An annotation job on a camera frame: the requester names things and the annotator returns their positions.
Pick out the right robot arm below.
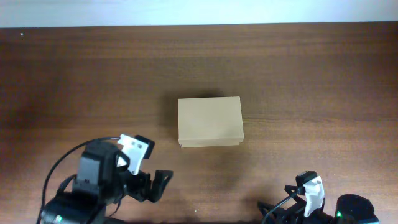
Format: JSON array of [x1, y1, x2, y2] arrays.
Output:
[[257, 184, 380, 224]]

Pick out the brown cardboard box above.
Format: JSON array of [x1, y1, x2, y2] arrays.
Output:
[[178, 96, 244, 148]]

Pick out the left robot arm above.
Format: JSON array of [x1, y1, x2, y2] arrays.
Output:
[[37, 139, 174, 224]]

